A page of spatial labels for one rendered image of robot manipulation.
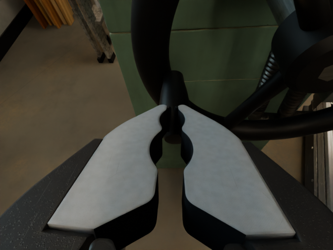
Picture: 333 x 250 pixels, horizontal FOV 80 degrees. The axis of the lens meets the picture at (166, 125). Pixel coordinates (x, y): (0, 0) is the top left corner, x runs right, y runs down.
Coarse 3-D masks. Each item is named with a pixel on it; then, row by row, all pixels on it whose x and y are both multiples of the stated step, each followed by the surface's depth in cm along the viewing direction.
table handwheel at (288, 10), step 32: (160, 0) 11; (288, 0) 17; (320, 0) 12; (160, 32) 13; (288, 32) 15; (320, 32) 13; (160, 64) 15; (288, 64) 15; (320, 64) 14; (256, 96) 20; (256, 128) 25; (288, 128) 25; (320, 128) 24
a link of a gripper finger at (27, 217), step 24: (96, 144) 8; (72, 168) 7; (48, 192) 6; (0, 216) 5; (24, 216) 5; (48, 216) 5; (0, 240) 5; (24, 240) 5; (48, 240) 5; (72, 240) 5
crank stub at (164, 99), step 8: (168, 72) 16; (176, 72) 16; (168, 80) 15; (176, 80) 15; (168, 88) 15; (176, 88) 15; (184, 88) 15; (160, 96) 15; (168, 96) 14; (176, 96) 14; (184, 96) 14; (160, 104) 14; (168, 104) 14; (176, 104) 14; (184, 104) 14; (168, 136) 13; (176, 136) 13
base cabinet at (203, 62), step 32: (128, 32) 34; (192, 32) 34; (224, 32) 34; (256, 32) 34; (128, 64) 40; (192, 64) 40; (224, 64) 40; (256, 64) 40; (192, 96) 48; (224, 96) 48; (160, 160) 85
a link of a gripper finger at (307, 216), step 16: (256, 160) 7; (272, 160) 7; (272, 176) 7; (288, 176) 7; (272, 192) 6; (288, 192) 6; (304, 192) 6; (288, 208) 6; (304, 208) 6; (320, 208) 6; (304, 224) 5; (320, 224) 5; (256, 240) 5; (272, 240) 5; (288, 240) 5; (304, 240) 5; (320, 240) 5
